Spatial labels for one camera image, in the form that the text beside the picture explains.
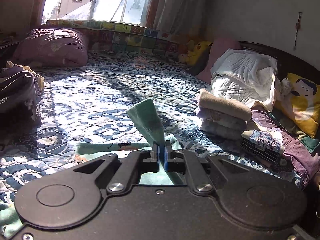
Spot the lilac folded garment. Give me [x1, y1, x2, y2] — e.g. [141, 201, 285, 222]
[195, 107, 247, 131]

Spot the colourful alphabet foam mat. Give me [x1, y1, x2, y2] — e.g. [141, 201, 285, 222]
[46, 19, 188, 57]

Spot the yellow pikachu plush toy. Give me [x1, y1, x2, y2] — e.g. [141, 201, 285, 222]
[178, 40, 213, 67]

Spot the purple patchwork blanket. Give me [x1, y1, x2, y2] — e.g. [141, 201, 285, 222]
[241, 106, 319, 188]

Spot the tan folded towel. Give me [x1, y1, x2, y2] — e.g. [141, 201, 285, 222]
[196, 88, 252, 121]

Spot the purple folded duvet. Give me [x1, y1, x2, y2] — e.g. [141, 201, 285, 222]
[12, 28, 88, 67]

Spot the blue white patterned quilt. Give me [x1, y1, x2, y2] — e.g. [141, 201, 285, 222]
[0, 49, 303, 205]

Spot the dark bag with clothes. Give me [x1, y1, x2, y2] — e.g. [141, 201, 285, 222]
[1, 61, 44, 131]

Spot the white quilted blanket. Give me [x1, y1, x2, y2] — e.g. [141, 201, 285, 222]
[209, 49, 277, 112]

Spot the grey window curtain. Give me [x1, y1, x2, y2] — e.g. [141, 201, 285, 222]
[148, 0, 210, 37]

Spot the teal printed fleece garment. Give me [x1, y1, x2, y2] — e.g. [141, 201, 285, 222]
[1, 99, 181, 239]

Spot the grey folded garment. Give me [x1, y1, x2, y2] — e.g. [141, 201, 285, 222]
[199, 119, 244, 140]

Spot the yellow cartoon pillow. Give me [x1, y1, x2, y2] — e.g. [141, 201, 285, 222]
[275, 73, 319, 139]

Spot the pink pillow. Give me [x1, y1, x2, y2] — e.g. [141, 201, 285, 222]
[196, 37, 241, 84]

